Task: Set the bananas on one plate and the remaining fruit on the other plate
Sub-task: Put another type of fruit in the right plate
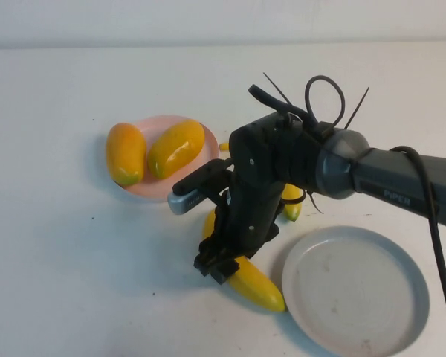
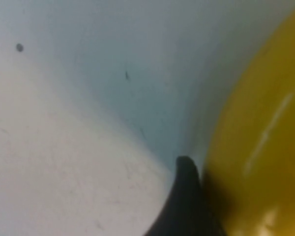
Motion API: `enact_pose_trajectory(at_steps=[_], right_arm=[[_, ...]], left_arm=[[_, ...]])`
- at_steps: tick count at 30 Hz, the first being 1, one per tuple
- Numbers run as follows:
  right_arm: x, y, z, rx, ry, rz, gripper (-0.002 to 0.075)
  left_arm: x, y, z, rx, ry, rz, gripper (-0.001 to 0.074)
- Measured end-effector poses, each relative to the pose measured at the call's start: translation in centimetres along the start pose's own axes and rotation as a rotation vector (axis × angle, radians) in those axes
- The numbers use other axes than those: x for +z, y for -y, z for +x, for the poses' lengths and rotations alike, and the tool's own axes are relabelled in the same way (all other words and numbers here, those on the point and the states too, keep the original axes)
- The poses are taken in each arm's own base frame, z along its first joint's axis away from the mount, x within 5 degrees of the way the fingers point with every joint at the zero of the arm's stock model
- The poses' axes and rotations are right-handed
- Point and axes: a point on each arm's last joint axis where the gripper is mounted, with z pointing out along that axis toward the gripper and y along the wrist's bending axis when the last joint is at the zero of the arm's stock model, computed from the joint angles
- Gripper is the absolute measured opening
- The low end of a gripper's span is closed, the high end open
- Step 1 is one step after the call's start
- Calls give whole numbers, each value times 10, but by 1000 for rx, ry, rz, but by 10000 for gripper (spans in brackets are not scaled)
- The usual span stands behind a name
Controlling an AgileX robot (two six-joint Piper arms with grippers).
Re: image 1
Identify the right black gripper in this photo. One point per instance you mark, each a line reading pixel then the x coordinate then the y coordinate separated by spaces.
pixel 249 215

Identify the yellow plastic banana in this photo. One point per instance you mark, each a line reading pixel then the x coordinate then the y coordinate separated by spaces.
pixel 293 208
pixel 256 286

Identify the yellow orange plastic mango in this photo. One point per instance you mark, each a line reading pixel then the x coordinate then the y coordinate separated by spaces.
pixel 125 156
pixel 176 148

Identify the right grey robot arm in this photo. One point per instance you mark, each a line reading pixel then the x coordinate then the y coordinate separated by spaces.
pixel 394 178

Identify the grey round plate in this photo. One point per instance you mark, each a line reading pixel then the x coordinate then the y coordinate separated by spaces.
pixel 357 290

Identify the pink round plate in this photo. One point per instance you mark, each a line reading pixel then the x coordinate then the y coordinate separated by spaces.
pixel 154 128

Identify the black zip tie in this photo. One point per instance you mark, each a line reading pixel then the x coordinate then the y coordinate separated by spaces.
pixel 357 108
pixel 277 88
pixel 314 204

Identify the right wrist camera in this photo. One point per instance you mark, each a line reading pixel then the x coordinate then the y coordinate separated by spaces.
pixel 187 202

